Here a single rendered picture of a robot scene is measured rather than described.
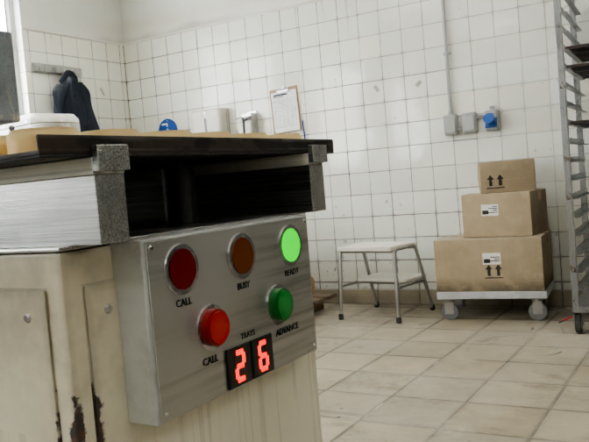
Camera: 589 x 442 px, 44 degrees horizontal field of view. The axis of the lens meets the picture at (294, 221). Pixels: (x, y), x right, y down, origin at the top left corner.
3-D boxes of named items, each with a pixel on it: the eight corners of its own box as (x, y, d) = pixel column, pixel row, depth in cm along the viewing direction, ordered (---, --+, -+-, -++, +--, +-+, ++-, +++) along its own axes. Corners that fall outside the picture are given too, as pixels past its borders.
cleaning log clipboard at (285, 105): (306, 139, 515) (301, 81, 513) (304, 139, 513) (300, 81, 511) (273, 143, 529) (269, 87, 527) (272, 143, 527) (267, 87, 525)
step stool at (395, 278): (436, 310, 460) (430, 238, 457) (400, 324, 425) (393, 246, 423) (376, 306, 488) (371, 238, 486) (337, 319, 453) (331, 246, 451)
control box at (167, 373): (125, 423, 55) (108, 241, 55) (290, 348, 76) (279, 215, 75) (161, 428, 54) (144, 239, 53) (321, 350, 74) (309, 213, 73)
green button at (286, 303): (264, 323, 67) (261, 290, 67) (281, 317, 70) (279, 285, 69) (278, 324, 66) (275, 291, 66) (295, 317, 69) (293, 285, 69)
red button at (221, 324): (195, 349, 58) (191, 312, 58) (217, 340, 61) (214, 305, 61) (210, 350, 58) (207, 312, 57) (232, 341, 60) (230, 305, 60)
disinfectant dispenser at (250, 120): (260, 151, 535) (257, 110, 533) (246, 151, 519) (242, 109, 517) (250, 152, 540) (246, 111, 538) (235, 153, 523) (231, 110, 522)
